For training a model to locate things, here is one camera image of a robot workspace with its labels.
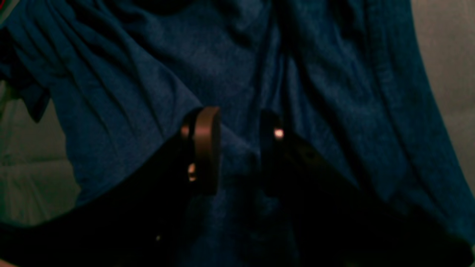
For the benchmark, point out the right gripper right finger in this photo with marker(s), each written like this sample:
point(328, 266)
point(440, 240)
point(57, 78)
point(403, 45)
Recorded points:
point(337, 225)

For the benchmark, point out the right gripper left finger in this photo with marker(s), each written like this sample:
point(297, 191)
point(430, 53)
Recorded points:
point(137, 222)

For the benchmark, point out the blue t-shirt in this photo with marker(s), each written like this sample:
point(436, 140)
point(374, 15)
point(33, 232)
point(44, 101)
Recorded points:
point(347, 76)

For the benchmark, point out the light blue table cloth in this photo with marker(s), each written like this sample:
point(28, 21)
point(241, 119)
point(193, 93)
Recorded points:
point(37, 179)

